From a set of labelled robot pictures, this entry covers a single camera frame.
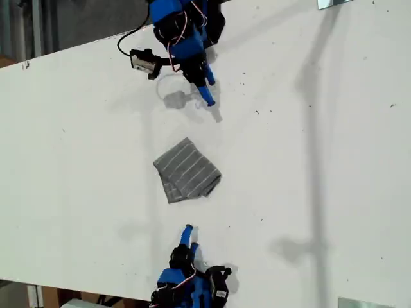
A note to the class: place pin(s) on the grey striped square towel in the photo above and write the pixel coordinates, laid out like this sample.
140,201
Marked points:
186,170

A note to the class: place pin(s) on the brown cardboard box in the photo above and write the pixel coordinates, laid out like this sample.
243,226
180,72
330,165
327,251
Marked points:
51,296

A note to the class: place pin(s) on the white table leg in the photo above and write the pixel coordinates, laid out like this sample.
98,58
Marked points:
34,296

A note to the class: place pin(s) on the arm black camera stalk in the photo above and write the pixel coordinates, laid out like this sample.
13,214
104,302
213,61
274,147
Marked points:
168,61

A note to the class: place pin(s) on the arm wrist camera box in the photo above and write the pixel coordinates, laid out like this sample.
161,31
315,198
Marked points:
143,64
218,285

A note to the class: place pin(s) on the steel table bracket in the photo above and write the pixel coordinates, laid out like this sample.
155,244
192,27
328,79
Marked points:
330,3

